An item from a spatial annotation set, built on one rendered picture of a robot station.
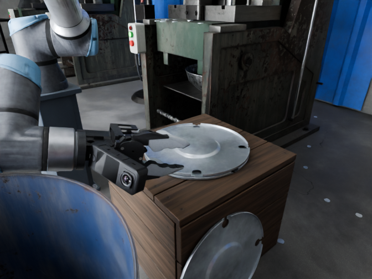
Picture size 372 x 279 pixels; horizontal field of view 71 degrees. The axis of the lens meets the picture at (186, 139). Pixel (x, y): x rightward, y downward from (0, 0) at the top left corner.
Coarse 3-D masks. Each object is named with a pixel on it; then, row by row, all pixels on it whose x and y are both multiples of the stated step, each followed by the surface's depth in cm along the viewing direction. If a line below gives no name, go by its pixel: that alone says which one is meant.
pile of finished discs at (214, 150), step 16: (176, 128) 83; (192, 128) 83; (208, 128) 83; (224, 128) 83; (192, 144) 73; (208, 144) 73; (224, 144) 74; (240, 144) 74; (176, 160) 67; (192, 160) 67; (208, 160) 67; (224, 160) 67; (240, 160) 67; (176, 176) 62; (192, 176) 61; (208, 176) 61; (224, 176) 62
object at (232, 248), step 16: (240, 224) 64; (256, 224) 69; (208, 240) 57; (224, 240) 61; (240, 240) 66; (192, 256) 54; (208, 256) 59; (224, 256) 62; (240, 256) 66; (256, 256) 73; (192, 272) 57; (208, 272) 60; (224, 272) 64; (240, 272) 70
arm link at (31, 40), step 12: (12, 24) 78; (24, 24) 78; (36, 24) 80; (48, 24) 81; (12, 36) 80; (24, 36) 79; (36, 36) 80; (48, 36) 80; (24, 48) 81; (36, 48) 82; (48, 48) 82; (36, 60) 83
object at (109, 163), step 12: (96, 144) 45; (96, 156) 44; (108, 156) 43; (120, 156) 43; (96, 168) 45; (108, 168) 43; (120, 168) 42; (132, 168) 40; (144, 168) 41; (120, 180) 41; (132, 180) 40; (144, 180) 42; (132, 192) 41
